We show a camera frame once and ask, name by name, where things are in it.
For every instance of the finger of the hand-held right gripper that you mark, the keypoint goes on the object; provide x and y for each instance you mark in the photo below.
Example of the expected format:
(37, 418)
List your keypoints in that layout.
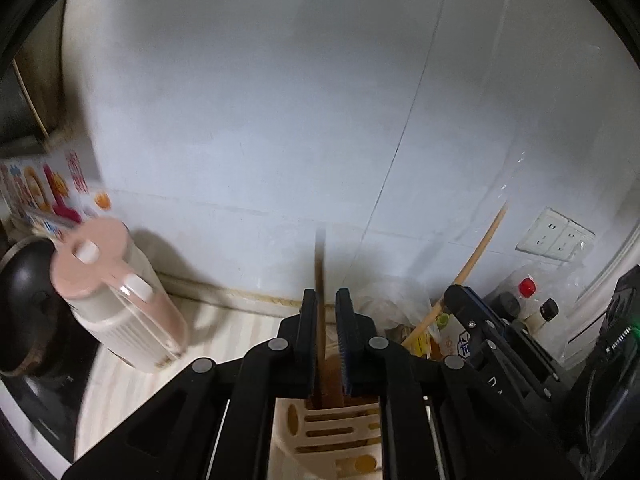
(470, 317)
(530, 355)

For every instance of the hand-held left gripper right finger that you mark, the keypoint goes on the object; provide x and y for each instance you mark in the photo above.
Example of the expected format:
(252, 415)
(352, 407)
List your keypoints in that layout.
(347, 347)

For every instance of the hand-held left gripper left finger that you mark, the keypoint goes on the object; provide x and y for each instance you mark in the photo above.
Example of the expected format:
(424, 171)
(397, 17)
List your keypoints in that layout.
(307, 342)

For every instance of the bunch of mixed chopsticks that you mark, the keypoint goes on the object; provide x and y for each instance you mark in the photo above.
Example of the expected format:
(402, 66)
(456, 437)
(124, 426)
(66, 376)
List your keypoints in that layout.
(332, 380)

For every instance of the light wooden chopstick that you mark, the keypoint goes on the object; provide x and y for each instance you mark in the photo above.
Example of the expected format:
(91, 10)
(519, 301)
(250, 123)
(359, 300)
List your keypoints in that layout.
(475, 255)

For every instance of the dark brown chopstick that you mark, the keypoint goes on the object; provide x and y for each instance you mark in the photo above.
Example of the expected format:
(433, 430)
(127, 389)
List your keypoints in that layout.
(320, 270)

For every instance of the beige ribbed utensil holder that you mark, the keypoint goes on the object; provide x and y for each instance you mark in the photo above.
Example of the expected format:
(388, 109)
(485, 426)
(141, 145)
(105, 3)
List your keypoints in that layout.
(325, 435)

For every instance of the green capped white bottle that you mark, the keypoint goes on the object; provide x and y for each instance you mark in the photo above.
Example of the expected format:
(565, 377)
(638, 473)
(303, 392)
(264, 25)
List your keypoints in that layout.
(450, 337)

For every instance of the dark soy sauce bottle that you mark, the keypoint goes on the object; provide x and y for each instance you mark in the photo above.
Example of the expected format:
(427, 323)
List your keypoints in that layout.
(549, 308)

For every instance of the yellow seasoning packet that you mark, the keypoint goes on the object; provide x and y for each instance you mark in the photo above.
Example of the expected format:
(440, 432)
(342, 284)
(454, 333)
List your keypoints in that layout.
(417, 345)

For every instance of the crumpled clear plastic bag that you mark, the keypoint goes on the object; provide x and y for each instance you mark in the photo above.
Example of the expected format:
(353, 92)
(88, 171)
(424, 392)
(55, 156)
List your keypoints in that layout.
(390, 305)

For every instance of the red cap bottle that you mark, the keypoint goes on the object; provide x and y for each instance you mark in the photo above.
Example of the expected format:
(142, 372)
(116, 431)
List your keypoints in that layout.
(526, 287)

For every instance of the striped cat print tablecloth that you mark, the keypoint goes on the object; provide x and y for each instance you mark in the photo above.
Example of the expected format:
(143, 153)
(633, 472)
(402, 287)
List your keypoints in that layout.
(225, 330)

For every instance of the clear bag with red contents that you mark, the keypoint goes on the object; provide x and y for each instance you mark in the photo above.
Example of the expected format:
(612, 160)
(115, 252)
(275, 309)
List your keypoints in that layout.
(570, 280)

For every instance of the pink white electric kettle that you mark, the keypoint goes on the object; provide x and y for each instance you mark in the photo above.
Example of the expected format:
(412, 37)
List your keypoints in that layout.
(130, 330)

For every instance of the black induction cooktop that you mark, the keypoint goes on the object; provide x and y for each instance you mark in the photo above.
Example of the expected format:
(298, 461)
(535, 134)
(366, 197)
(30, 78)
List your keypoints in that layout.
(50, 410)

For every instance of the black wok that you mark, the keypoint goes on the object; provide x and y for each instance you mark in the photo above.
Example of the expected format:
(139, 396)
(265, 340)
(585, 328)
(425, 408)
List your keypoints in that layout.
(30, 310)

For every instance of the colourful printed box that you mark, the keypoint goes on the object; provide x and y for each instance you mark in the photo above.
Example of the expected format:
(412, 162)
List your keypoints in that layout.
(35, 190)

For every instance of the range hood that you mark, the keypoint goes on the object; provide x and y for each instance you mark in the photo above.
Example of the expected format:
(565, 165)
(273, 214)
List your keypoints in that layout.
(20, 110)

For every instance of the white wall socket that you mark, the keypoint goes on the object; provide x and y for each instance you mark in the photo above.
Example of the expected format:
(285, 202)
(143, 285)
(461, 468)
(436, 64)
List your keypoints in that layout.
(572, 243)
(542, 230)

